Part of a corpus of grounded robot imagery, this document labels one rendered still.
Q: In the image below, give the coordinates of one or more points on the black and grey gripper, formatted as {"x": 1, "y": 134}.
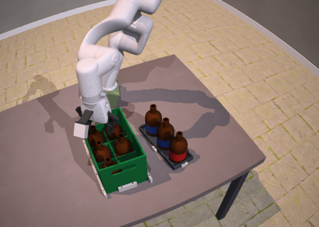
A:
{"x": 101, "y": 113}

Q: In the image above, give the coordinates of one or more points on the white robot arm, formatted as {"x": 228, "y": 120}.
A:
{"x": 98, "y": 66}

